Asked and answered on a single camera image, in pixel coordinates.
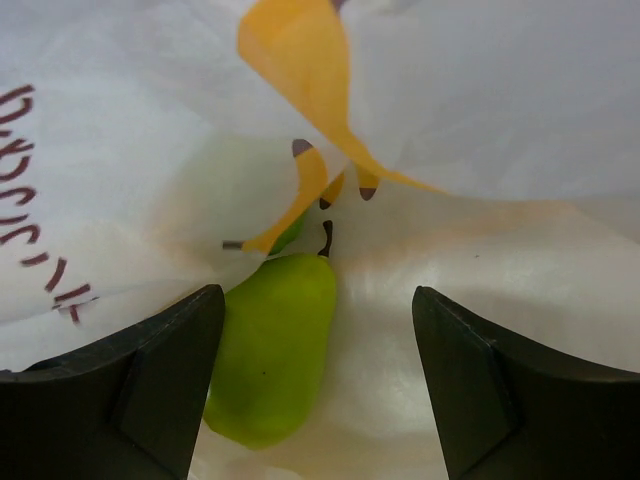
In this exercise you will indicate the green fake pear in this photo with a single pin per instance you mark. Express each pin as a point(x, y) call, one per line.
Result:
point(272, 354)

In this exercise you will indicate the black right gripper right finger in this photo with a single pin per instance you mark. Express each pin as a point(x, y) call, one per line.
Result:
point(507, 407)

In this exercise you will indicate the translucent peach plastic bag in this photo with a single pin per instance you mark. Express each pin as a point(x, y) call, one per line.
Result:
point(487, 149)

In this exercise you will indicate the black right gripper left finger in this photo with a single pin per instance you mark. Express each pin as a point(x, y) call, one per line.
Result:
point(127, 406)

